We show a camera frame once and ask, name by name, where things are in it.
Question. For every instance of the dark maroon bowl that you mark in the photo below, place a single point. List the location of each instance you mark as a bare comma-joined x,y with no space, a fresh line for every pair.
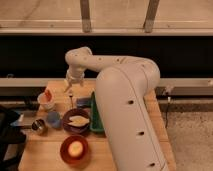
72,129

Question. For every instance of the yellow round food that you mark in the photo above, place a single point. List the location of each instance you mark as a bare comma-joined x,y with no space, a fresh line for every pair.
75,149

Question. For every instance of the red bowl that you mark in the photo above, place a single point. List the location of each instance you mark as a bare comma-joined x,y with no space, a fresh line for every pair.
64,150

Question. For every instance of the green plastic tray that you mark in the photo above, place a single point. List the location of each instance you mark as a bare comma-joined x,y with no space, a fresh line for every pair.
95,124

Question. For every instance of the metal cup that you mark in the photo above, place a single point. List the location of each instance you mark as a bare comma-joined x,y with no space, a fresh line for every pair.
39,126

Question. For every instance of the cream leaf-shaped object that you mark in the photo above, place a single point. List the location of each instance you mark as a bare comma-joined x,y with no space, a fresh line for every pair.
78,121

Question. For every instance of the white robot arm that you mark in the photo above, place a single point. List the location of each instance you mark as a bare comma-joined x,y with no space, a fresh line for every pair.
120,87

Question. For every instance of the blue sponge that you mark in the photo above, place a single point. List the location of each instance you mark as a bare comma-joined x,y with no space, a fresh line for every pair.
83,102

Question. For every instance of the blue plastic cup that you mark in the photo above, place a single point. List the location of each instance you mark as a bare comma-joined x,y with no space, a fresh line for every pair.
54,120

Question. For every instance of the white cup with orange item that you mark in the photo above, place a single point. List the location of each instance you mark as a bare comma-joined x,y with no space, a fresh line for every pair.
45,99

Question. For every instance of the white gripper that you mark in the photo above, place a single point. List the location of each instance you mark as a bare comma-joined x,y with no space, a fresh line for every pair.
73,77

